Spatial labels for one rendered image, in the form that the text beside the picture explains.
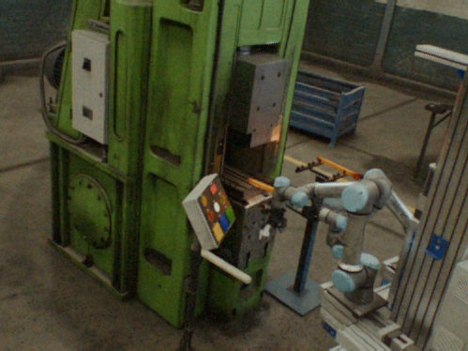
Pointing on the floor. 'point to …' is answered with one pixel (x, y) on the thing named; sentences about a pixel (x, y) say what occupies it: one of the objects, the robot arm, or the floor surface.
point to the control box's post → (192, 292)
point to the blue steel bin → (326, 105)
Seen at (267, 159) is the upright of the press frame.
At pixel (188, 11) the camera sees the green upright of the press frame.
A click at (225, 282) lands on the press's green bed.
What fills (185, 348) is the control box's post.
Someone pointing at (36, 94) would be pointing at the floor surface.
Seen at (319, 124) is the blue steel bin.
